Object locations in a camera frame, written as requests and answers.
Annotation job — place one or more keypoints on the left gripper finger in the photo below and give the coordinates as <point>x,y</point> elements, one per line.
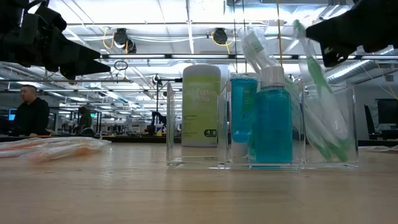
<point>81,70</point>
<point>71,51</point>

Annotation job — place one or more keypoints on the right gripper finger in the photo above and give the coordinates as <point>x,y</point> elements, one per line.
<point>334,56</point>
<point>339,29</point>

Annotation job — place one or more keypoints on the orange toothbrush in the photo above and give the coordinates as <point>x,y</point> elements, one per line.
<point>46,141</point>
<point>68,152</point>

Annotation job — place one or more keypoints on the person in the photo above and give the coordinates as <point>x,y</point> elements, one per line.
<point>31,115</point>
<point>85,119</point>

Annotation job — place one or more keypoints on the dark computer monitor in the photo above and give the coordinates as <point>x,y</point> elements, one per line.
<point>387,112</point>

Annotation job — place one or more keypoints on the lit computer monitor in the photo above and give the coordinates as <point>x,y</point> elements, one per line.
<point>12,114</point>

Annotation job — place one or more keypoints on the green disinfecting wipes canister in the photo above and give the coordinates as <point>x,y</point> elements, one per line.
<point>200,105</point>

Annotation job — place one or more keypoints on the clear acrylic organizer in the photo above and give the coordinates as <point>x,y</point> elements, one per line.
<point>199,163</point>

